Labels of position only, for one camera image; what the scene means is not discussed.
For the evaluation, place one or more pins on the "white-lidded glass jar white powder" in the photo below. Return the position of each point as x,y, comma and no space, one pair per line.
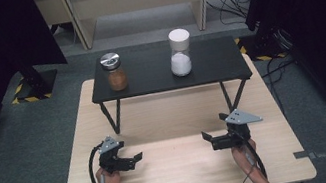
180,61

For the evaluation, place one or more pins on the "person's right hand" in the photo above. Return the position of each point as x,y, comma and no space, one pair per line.
243,158

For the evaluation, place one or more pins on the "black shelf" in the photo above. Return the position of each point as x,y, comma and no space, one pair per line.
155,79

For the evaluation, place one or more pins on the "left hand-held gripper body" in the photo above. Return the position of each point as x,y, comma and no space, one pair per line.
110,155

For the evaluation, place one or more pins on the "person's left hand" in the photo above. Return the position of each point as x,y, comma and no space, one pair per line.
109,182

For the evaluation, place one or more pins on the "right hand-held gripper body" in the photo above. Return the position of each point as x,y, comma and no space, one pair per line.
241,125

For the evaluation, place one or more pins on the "black stand base striped tape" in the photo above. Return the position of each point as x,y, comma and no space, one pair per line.
36,83
264,46

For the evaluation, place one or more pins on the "silver-lidded glass jar brown powder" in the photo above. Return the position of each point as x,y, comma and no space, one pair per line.
116,76

